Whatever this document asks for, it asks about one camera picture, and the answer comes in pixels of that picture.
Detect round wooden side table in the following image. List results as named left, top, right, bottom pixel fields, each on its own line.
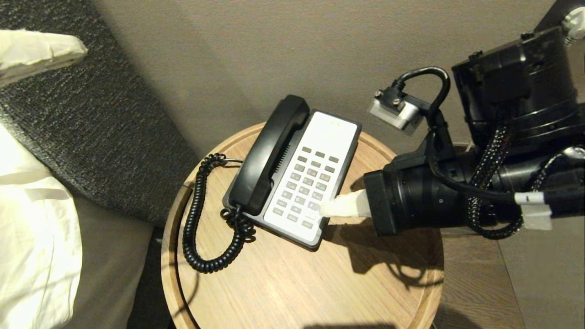
left=161, top=121, right=445, bottom=329

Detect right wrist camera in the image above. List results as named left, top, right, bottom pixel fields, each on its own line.
left=367, top=88, right=452, bottom=154

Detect black phone handset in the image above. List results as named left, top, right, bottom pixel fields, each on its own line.
left=229, top=95, right=311, bottom=216

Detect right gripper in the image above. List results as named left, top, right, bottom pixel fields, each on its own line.
left=319, top=147, right=472, bottom=237

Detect white duvet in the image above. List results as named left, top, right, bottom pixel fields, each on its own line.
left=0, top=122, right=83, bottom=329

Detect beige mattress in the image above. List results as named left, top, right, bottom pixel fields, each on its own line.
left=62, top=196, right=156, bottom=329

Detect black and white desk telephone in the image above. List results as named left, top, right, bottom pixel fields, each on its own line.
left=223, top=109, right=362, bottom=252

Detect braided black cable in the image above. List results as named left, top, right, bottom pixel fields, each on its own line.
left=465, top=122, right=524, bottom=240

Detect dark grey fabric headboard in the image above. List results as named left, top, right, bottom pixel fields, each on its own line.
left=0, top=0, right=202, bottom=228

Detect black coiled phone cord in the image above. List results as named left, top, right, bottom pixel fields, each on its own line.
left=182, top=153, right=257, bottom=274

